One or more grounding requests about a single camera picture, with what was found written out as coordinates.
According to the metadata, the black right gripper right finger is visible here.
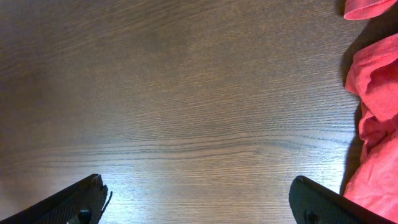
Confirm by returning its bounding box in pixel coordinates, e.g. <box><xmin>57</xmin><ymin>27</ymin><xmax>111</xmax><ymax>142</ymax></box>
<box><xmin>289</xmin><ymin>175</ymin><xmax>394</xmax><ymax>224</ymax></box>

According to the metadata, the red printed t-shirt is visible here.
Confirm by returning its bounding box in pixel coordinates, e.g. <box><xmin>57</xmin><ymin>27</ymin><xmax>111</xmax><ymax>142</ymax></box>
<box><xmin>341</xmin><ymin>0</ymin><xmax>398</xmax><ymax>223</ymax></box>

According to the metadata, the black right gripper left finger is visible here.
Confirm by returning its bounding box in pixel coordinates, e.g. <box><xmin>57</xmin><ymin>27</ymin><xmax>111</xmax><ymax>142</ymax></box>
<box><xmin>1</xmin><ymin>174</ymin><xmax>113</xmax><ymax>224</ymax></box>

